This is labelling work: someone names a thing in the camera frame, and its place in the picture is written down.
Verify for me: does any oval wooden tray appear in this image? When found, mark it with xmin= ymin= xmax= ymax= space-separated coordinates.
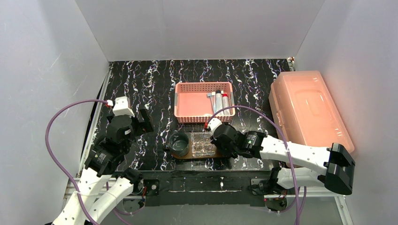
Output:
xmin=171 ymin=150 xmax=224 ymax=160

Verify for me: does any clear plastic dimpled tray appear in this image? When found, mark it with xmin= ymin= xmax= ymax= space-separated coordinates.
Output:
xmin=191 ymin=132 xmax=217 ymax=155

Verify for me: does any dark grey cup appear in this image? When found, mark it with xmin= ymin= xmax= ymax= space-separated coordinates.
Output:
xmin=164 ymin=132 xmax=189 ymax=157

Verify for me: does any white toothpaste tube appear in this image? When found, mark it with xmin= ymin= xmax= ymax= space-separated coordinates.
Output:
xmin=214 ymin=90 xmax=223 ymax=112

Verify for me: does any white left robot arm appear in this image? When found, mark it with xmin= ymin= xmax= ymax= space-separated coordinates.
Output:
xmin=52 ymin=108 xmax=153 ymax=225

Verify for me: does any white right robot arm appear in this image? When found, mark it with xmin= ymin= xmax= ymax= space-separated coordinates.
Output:
xmin=207 ymin=122 xmax=355 ymax=195

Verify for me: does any red capped toothpaste tube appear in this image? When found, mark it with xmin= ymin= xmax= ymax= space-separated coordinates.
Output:
xmin=222 ymin=93 xmax=231 ymax=116

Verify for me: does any pink perforated plastic basket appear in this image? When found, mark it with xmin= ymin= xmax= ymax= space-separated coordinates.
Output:
xmin=174 ymin=82 xmax=235 ymax=124

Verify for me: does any large pink storage box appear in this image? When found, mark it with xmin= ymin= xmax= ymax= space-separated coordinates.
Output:
xmin=268 ymin=71 xmax=355 ymax=153

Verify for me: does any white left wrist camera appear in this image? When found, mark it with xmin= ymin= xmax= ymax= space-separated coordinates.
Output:
xmin=113 ymin=96 xmax=135 ymax=117

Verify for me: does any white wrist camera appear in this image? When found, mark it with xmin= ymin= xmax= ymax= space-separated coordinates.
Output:
xmin=113 ymin=96 xmax=135 ymax=117
xmin=206 ymin=118 xmax=222 ymax=132

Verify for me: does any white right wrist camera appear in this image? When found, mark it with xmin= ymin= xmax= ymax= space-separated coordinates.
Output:
xmin=206 ymin=118 xmax=222 ymax=132

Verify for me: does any clear handled toothbrush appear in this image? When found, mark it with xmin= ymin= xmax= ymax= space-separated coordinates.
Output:
xmin=207 ymin=92 xmax=216 ymax=113

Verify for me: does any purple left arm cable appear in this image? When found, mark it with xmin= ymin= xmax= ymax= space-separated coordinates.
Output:
xmin=45 ymin=99 xmax=138 ymax=225

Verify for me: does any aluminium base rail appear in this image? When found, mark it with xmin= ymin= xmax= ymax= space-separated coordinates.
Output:
xmin=263 ymin=187 xmax=353 ymax=225

